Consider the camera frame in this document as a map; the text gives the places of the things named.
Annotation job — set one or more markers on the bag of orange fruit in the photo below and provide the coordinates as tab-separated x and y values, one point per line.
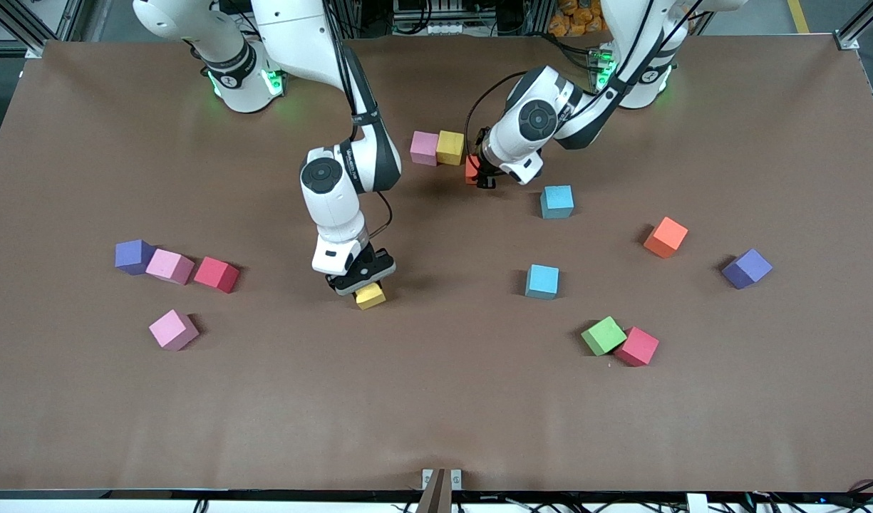
575	18

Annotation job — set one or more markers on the purple foam block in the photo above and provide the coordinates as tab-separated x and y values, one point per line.
747	268
132	256

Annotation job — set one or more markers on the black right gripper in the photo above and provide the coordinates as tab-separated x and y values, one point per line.
370	251

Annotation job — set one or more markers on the red foam block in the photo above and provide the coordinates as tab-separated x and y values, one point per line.
217	274
639	348

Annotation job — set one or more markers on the aluminium frame profile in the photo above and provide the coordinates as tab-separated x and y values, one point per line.
860	28
33	28

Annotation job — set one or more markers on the pink foam block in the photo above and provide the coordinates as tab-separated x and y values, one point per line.
169	266
173	330
424	148

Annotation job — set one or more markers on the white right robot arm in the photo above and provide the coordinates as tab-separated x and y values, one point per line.
336	199

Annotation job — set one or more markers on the metal table edge bracket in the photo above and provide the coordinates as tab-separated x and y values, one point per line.
442	488

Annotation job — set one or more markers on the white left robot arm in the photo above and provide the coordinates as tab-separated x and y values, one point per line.
529	128

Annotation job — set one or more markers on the blue foam block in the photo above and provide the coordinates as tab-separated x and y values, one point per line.
556	201
542	281

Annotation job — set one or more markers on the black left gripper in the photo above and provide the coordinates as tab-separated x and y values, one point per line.
483	171

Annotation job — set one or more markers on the yellow foam block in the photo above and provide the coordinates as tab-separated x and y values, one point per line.
370	298
450	147

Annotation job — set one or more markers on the small white box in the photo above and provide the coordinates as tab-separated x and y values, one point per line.
696	503

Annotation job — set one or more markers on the orange foam block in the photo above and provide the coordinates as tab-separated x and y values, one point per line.
665	237
471	171

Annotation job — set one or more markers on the green foam block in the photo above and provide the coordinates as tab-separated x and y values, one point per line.
603	335

